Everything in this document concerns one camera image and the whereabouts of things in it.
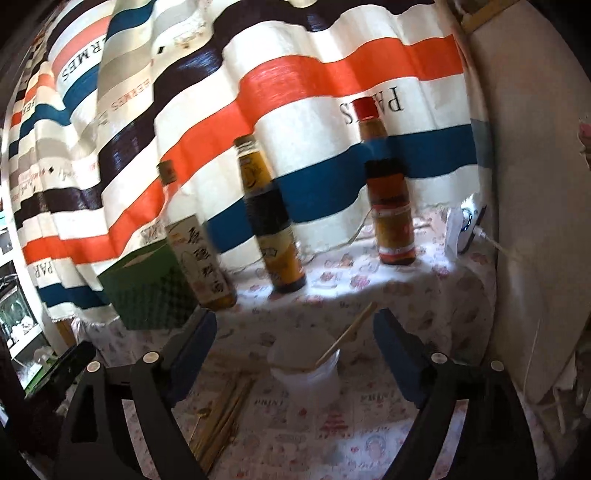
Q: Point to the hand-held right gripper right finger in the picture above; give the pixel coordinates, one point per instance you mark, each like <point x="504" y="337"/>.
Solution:
<point x="392" y="350"/>

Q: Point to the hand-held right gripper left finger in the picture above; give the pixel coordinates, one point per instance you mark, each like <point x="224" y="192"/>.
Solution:
<point x="194" y="350"/>

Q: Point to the bundle of wooden chopsticks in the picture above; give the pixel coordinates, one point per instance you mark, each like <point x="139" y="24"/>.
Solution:
<point x="221" y="415"/>

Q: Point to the clear plastic cup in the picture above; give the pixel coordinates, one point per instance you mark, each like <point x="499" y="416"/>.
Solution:
<point x="304" y="383"/>

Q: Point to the printed tablecloth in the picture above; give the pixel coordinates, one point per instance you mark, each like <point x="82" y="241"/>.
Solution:
<point x="323" y="314"/>

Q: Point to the green box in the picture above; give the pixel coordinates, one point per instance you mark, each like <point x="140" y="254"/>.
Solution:
<point x="138" y="286"/>

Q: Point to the clear bottle with white label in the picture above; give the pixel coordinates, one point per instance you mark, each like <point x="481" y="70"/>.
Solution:
<point x="198" y="258"/>

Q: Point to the red-capped sauce bottle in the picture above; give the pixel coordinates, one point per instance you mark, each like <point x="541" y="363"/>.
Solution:
<point x="390" y="207"/>

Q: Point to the dark bottle with yellow label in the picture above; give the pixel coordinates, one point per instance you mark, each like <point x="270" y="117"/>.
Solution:
<point x="272" y="212"/>

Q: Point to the white board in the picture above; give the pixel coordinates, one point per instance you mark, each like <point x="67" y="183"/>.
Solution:
<point x="531" y="184"/>

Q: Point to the striped curtain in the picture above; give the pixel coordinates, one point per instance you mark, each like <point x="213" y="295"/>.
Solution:
<point x="300" y="120"/>

